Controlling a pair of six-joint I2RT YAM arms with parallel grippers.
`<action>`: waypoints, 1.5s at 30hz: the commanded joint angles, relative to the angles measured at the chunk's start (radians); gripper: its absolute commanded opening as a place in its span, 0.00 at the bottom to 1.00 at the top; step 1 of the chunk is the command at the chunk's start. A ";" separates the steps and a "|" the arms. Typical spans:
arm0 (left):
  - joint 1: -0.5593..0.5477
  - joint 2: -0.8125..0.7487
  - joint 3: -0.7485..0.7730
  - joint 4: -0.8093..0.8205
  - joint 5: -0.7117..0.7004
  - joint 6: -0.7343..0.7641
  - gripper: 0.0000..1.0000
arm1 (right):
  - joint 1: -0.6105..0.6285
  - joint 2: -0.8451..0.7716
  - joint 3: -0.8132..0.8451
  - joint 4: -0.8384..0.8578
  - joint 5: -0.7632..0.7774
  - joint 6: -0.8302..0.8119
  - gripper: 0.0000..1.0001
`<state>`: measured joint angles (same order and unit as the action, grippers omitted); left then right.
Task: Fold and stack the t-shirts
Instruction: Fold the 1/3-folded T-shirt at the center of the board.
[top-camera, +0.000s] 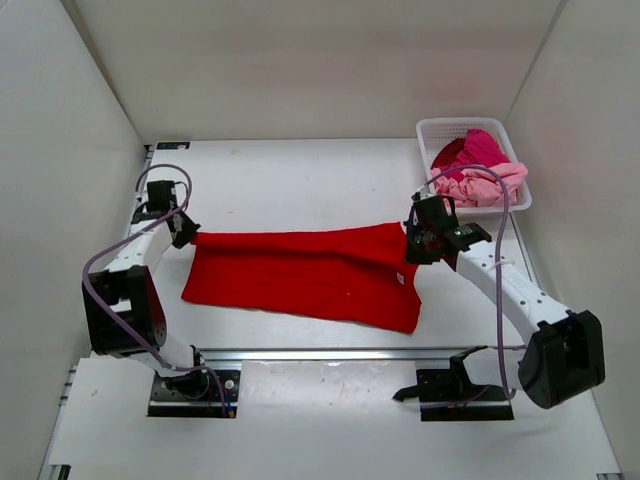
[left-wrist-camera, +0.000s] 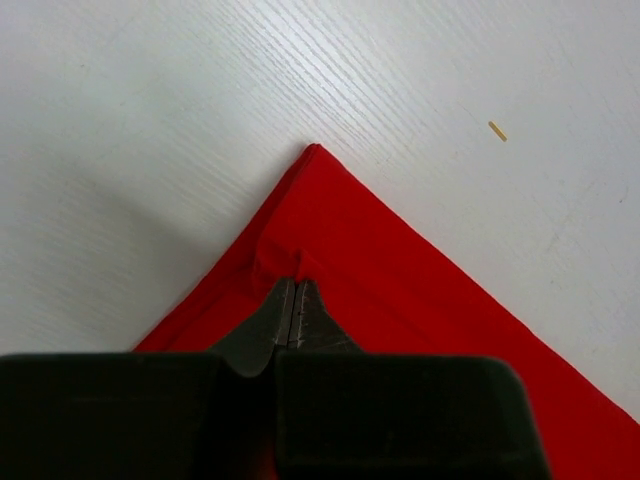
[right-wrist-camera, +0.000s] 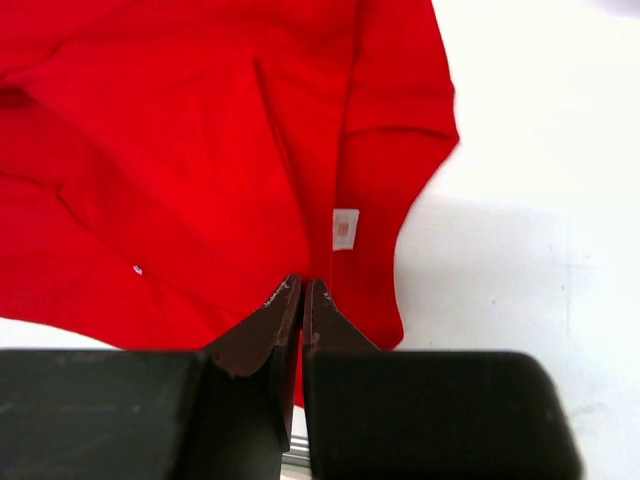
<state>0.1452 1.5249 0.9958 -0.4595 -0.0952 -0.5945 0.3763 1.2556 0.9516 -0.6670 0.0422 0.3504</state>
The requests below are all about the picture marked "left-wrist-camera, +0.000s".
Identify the small tan debris piece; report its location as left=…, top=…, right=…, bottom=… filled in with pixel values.
left=488, top=121, right=508, bottom=142

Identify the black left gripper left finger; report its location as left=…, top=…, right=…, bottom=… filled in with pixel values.
left=1, top=279, right=296, bottom=479

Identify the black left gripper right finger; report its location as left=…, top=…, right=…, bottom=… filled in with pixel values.
left=274, top=281, right=551, bottom=479

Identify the red t shirt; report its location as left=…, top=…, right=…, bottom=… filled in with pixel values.
left=139, top=144, right=639, bottom=479

